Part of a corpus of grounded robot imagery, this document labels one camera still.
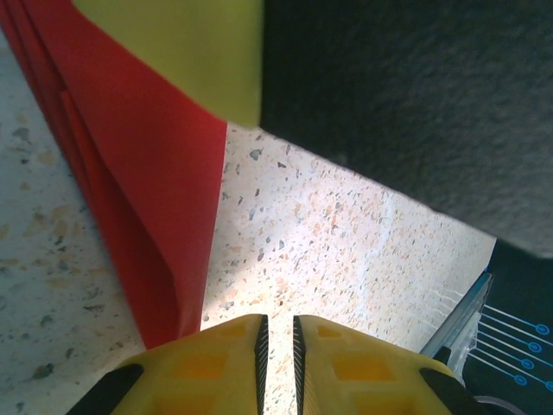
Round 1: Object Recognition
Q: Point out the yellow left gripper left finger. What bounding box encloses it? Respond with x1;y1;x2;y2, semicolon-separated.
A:
67;314;269;415

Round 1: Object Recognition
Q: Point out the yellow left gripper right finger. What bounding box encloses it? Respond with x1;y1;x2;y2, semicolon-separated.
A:
292;315;489;415

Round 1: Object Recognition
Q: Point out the red square paper sheet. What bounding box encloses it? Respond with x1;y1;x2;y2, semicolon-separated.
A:
0;0;229;350

